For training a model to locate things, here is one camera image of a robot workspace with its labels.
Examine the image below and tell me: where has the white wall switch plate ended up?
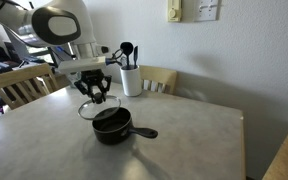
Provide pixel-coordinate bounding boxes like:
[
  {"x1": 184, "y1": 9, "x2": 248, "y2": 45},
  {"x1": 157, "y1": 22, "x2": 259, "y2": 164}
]
[{"x1": 194, "y1": 0, "x2": 220, "y2": 22}]

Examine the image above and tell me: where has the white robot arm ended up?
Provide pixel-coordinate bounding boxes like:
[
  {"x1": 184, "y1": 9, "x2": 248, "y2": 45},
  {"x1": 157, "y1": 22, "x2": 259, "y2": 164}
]
[{"x1": 0, "y1": 0, "x2": 110, "y2": 104}]

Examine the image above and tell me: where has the black pot with handle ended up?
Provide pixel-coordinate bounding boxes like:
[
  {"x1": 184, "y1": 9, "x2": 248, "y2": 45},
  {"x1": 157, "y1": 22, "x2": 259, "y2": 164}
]
[{"x1": 92, "y1": 107, "x2": 158, "y2": 145}]

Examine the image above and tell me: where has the white utensil holder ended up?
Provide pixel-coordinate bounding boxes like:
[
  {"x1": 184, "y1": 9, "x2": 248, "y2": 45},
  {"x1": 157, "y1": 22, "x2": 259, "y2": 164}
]
[{"x1": 120, "y1": 65, "x2": 142, "y2": 97}]

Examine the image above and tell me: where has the laptop computer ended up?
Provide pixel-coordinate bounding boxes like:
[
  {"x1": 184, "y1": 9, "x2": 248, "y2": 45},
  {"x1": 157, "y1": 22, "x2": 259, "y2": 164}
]
[{"x1": 5, "y1": 29, "x2": 50, "y2": 63}]

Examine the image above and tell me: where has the beige wall thermostat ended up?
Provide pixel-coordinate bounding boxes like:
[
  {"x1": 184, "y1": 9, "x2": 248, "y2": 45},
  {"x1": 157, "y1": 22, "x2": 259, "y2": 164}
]
[{"x1": 167, "y1": 0, "x2": 182, "y2": 22}]

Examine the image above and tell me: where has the metal whisk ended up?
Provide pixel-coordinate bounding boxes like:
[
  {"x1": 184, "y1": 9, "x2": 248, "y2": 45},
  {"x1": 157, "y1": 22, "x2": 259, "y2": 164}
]
[{"x1": 120, "y1": 56, "x2": 127, "y2": 67}]

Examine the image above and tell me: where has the wooden chair at left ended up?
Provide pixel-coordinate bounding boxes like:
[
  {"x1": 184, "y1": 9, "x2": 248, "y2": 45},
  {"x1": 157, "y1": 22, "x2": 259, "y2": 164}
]
[{"x1": 0, "y1": 63, "x2": 70, "y2": 109}]

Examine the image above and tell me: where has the glass lid with black knob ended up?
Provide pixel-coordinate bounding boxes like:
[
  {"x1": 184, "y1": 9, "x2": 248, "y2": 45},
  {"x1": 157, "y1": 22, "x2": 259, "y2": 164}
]
[{"x1": 78, "y1": 95, "x2": 121, "y2": 121}]

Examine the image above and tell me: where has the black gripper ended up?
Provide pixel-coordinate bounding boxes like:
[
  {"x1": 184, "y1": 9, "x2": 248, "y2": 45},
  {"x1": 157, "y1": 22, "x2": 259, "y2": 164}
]
[{"x1": 74, "y1": 69, "x2": 112, "y2": 102}]

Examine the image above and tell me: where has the black spatula utensil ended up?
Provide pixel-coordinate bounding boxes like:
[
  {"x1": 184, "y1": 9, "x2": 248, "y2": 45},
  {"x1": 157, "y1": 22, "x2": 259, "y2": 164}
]
[{"x1": 133, "y1": 46, "x2": 138, "y2": 68}]

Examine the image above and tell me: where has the wooden chair behind table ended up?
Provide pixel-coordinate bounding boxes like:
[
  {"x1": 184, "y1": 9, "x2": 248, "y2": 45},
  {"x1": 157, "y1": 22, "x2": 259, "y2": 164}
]
[{"x1": 140, "y1": 65, "x2": 177, "y2": 94}]

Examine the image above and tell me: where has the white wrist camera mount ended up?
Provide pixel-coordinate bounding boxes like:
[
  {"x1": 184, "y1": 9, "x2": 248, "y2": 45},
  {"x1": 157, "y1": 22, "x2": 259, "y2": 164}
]
[{"x1": 58, "y1": 56, "x2": 106, "y2": 74}]

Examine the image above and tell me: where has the black spoon utensil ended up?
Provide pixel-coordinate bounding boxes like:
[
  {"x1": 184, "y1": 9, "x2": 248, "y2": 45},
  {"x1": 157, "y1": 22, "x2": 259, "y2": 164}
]
[{"x1": 120, "y1": 42, "x2": 133, "y2": 70}]

